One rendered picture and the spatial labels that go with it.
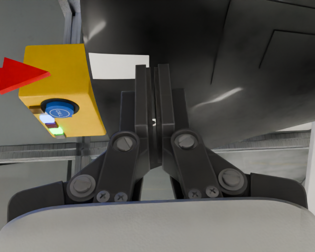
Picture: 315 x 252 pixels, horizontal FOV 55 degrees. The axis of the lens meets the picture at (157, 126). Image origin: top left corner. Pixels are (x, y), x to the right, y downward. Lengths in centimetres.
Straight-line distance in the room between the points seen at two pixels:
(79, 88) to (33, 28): 80
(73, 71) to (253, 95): 31
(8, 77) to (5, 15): 111
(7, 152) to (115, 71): 86
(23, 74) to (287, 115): 18
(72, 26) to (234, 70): 46
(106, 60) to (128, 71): 1
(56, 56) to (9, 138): 58
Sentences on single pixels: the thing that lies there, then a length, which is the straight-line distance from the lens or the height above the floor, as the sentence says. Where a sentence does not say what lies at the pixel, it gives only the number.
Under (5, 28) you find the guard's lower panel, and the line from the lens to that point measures 126.
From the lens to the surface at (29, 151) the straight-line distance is 99.
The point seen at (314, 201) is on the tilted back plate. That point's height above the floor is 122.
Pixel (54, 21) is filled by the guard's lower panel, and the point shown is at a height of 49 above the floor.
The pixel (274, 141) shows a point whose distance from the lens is 99.
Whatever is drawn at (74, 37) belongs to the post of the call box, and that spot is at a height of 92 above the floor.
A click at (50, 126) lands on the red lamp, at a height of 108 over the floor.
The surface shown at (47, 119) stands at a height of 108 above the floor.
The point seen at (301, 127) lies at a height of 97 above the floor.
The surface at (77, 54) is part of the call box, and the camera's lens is 47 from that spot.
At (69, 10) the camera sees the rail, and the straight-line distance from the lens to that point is 62.
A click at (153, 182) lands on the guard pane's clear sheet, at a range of 89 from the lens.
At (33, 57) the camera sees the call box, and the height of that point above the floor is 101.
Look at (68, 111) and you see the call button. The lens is 46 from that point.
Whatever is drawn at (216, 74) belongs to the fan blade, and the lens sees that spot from 18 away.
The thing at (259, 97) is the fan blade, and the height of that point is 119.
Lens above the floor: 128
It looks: 23 degrees down
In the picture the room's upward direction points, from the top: 177 degrees clockwise
